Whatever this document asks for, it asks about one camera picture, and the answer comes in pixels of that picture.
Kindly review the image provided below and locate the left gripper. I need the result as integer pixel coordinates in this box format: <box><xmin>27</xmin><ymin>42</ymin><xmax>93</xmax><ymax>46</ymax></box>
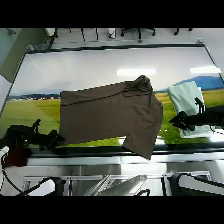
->
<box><xmin>39</xmin><ymin>129</ymin><xmax>66</xmax><ymax>151</ymax></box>

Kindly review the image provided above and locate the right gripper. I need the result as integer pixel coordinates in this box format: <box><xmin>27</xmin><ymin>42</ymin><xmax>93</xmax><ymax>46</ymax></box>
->
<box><xmin>168</xmin><ymin>110</ymin><xmax>198</xmax><ymax>132</ymax></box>

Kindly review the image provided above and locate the brown T-shirt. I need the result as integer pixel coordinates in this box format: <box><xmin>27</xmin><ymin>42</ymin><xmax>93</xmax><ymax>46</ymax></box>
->
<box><xmin>58</xmin><ymin>74</ymin><xmax>164</xmax><ymax>160</ymax></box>

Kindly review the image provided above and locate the pale green garment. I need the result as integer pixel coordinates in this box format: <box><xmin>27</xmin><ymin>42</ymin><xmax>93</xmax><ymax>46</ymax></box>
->
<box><xmin>167</xmin><ymin>81</ymin><xmax>214</xmax><ymax>138</ymax></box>

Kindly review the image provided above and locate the red garment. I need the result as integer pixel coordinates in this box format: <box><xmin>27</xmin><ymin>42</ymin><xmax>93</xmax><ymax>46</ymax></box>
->
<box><xmin>2</xmin><ymin>143</ymin><xmax>33</xmax><ymax>168</ymax></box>

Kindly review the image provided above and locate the black office chair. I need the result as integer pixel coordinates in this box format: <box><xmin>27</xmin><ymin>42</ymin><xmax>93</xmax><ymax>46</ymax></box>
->
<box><xmin>120</xmin><ymin>27</ymin><xmax>157</xmax><ymax>43</ymax></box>
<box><xmin>173</xmin><ymin>27</ymin><xmax>194</xmax><ymax>36</ymax></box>

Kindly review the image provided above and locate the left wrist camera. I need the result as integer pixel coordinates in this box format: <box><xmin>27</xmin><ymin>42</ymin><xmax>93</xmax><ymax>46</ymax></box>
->
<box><xmin>31</xmin><ymin>118</ymin><xmax>43</xmax><ymax>135</ymax></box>

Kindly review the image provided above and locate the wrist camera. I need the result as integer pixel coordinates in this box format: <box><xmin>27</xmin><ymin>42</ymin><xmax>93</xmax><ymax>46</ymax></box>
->
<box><xmin>194</xmin><ymin>96</ymin><xmax>206</xmax><ymax>115</ymax></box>
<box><xmin>31</xmin><ymin>118</ymin><xmax>43</xmax><ymax>135</ymax></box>

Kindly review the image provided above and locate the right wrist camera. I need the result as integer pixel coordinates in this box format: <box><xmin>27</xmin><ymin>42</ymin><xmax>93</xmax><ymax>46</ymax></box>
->
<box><xmin>194</xmin><ymin>96</ymin><xmax>206</xmax><ymax>115</ymax></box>

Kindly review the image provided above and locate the black cable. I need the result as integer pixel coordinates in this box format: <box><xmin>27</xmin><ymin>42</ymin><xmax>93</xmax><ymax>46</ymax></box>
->
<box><xmin>134</xmin><ymin>188</ymin><xmax>151</xmax><ymax>197</ymax></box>
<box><xmin>0</xmin><ymin>155</ymin><xmax>23</xmax><ymax>197</ymax></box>

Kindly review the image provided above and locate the silver frame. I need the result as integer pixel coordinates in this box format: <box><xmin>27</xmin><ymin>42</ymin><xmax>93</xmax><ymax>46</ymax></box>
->
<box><xmin>19</xmin><ymin>154</ymin><xmax>224</xmax><ymax>197</ymax></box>

